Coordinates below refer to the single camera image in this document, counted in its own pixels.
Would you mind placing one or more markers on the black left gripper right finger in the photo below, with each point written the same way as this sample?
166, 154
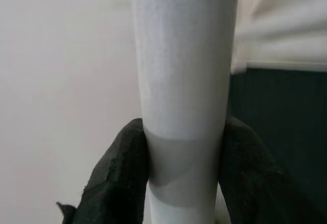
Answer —
250, 183

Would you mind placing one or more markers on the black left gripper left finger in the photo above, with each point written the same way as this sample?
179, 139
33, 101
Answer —
117, 183

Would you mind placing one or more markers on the white plastic table leg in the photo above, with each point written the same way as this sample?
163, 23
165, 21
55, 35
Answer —
184, 80

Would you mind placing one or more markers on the black cloth mat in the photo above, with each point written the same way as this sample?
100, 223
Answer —
281, 106

